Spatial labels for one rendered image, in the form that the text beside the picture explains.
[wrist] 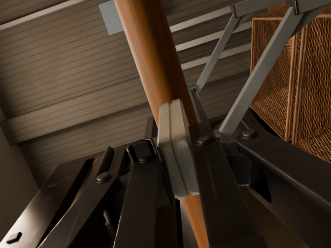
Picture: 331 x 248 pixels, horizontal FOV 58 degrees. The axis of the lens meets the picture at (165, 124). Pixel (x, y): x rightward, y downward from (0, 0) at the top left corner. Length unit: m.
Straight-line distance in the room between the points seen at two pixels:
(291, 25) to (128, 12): 0.45
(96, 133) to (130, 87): 0.77
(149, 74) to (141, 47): 0.02
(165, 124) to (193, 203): 0.10
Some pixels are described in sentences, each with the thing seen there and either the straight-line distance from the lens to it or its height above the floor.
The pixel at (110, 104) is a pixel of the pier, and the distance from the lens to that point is 3.51.
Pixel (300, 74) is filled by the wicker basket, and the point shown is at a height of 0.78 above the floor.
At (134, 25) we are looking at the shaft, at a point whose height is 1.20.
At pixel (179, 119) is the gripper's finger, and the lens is 0.15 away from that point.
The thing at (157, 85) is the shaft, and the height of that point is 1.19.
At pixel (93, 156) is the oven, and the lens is 1.93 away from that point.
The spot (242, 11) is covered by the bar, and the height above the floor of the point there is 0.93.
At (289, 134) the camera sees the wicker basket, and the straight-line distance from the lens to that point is 1.31.
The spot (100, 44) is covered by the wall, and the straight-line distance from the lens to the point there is 3.63.
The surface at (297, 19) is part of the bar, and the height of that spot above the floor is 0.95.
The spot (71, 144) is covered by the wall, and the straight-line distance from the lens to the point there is 3.95.
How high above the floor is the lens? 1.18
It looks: 6 degrees up
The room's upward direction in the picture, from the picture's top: 107 degrees counter-clockwise
